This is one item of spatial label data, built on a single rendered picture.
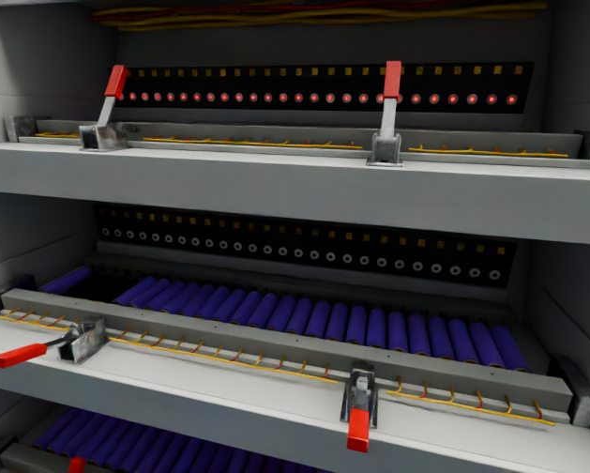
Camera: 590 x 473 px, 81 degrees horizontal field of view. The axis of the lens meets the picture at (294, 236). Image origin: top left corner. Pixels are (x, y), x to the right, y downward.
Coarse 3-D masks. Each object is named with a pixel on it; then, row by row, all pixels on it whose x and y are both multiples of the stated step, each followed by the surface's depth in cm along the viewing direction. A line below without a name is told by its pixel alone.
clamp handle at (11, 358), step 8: (72, 328) 32; (72, 336) 32; (80, 336) 32; (32, 344) 29; (40, 344) 29; (48, 344) 30; (56, 344) 30; (64, 344) 31; (8, 352) 27; (16, 352) 27; (24, 352) 27; (32, 352) 28; (40, 352) 28; (0, 360) 26; (8, 360) 26; (16, 360) 26; (24, 360) 27
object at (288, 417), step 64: (64, 256) 48; (192, 256) 47; (0, 320) 38; (0, 384) 34; (64, 384) 32; (128, 384) 30; (192, 384) 30; (256, 384) 30; (320, 384) 30; (576, 384) 27; (256, 448) 28; (320, 448) 27; (384, 448) 25; (448, 448) 24; (512, 448) 24; (576, 448) 25
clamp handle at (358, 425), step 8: (360, 384) 26; (360, 392) 26; (360, 400) 25; (352, 408) 23; (360, 408) 24; (352, 416) 22; (360, 416) 22; (368, 416) 22; (352, 424) 21; (360, 424) 21; (368, 424) 21; (352, 432) 20; (360, 432) 20; (368, 432) 21; (352, 440) 20; (360, 440) 20; (368, 440) 20; (352, 448) 20; (360, 448) 20
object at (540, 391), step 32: (128, 320) 35; (160, 320) 34; (192, 320) 35; (192, 352) 32; (256, 352) 32; (288, 352) 31; (320, 352) 30; (352, 352) 30; (384, 352) 30; (416, 384) 29; (448, 384) 28; (480, 384) 28; (512, 384) 27; (544, 384) 27; (512, 416) 26
